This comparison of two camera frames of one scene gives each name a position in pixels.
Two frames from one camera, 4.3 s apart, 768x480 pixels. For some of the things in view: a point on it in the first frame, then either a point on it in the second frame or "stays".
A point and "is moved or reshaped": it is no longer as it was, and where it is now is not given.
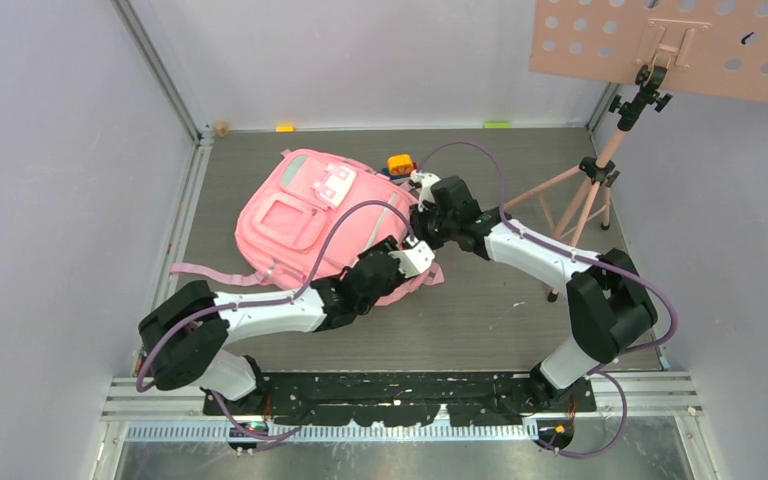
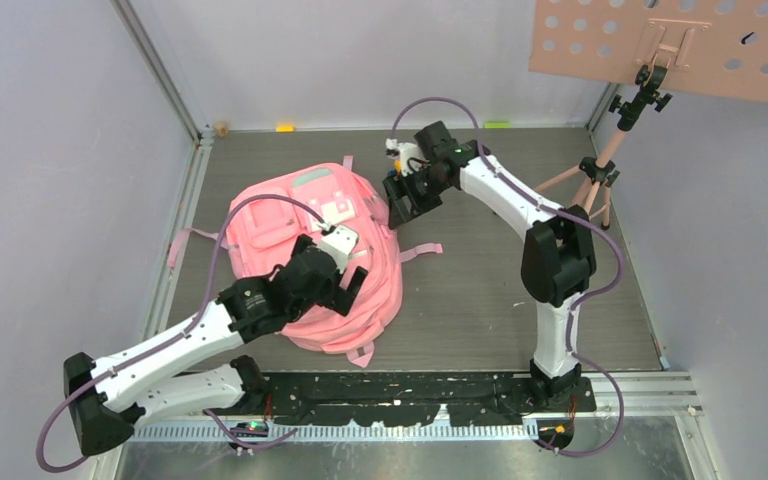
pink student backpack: x=312 y=212 is moved or reshaped
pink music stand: x=746 y=49 stays
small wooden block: x=221 y=129 stays
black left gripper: x=390 y=245 -> x=339 y=298
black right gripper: x=419 y=214 -> x=398 y=186
